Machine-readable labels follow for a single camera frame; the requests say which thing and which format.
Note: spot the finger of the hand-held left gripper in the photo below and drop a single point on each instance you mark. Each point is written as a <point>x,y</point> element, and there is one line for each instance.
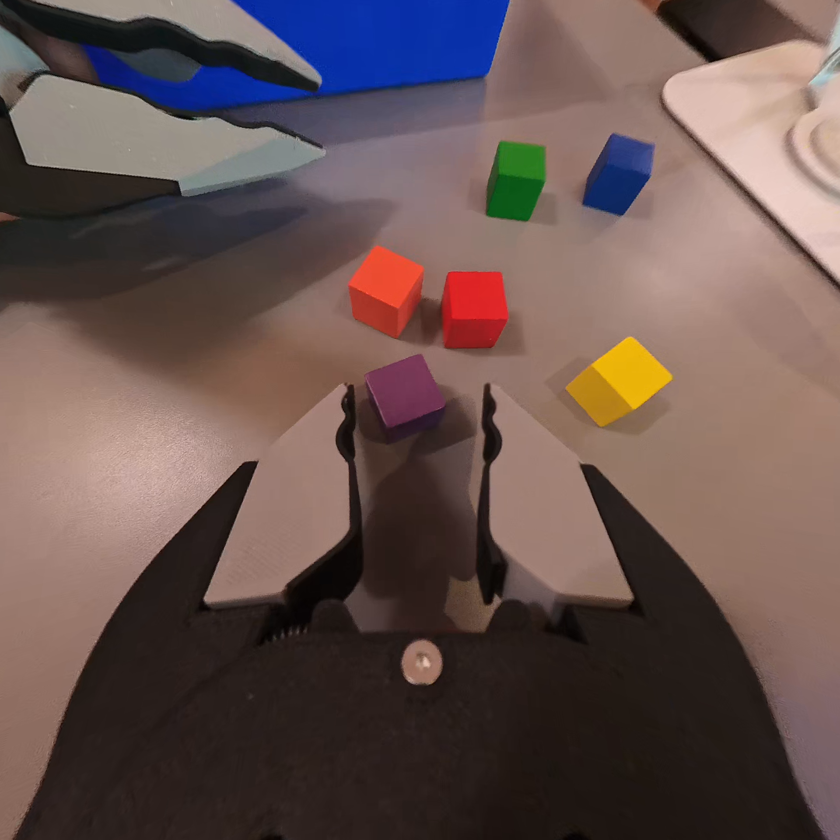
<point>216,33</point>
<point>131,144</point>

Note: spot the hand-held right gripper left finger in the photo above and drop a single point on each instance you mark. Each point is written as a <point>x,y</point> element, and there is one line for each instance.
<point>289,518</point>

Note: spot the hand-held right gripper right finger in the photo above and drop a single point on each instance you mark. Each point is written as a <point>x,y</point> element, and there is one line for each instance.
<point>558,525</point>

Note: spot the yellow wooden cube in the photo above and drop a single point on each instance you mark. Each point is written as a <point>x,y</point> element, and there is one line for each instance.
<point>617,380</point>

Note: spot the purple wooden cube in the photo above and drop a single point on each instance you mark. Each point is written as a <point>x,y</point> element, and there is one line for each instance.
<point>403,397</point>

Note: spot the blue plastic bin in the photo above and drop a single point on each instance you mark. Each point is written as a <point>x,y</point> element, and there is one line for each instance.
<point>394,39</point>

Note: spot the red wooden cube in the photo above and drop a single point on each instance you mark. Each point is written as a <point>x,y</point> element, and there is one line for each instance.
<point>474,308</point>

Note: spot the orange wooden cube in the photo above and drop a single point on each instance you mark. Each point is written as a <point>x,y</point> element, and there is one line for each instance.
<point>384,292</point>

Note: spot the green wooden cube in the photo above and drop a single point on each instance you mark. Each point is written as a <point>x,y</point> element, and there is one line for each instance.
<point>515,180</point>

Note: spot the blue wooden cube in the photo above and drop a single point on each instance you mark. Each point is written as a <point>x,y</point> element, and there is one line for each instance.
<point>617,174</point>

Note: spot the white document stand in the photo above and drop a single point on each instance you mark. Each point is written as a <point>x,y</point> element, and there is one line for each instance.
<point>735,118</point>

